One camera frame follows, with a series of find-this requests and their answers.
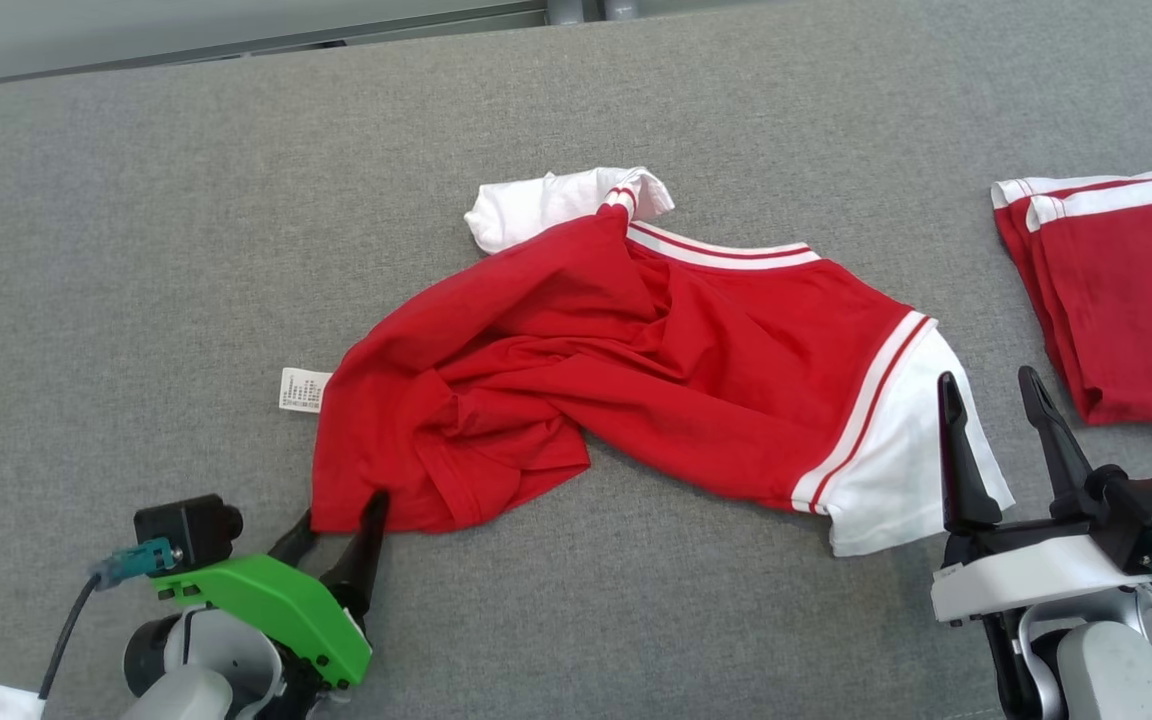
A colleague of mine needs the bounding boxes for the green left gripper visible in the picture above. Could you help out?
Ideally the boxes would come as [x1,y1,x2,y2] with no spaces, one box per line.
[151,490,390,691]

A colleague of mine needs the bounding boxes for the red shorts white trim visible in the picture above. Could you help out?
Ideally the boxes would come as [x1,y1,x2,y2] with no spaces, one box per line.
[991,153,1152,434]

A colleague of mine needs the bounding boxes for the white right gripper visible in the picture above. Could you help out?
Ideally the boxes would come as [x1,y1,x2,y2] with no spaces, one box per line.
[931,366,1152,628]

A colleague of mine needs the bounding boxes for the grey partition post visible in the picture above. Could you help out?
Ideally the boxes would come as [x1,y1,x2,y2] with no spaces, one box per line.
[546,0,642,26]

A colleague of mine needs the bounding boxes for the red shirt white sleeves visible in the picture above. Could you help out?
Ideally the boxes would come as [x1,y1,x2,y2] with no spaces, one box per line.
[279,166,1015,557]

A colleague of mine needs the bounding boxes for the black left cable teal plug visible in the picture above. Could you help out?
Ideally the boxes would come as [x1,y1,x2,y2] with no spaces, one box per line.
[39,540,182,701]

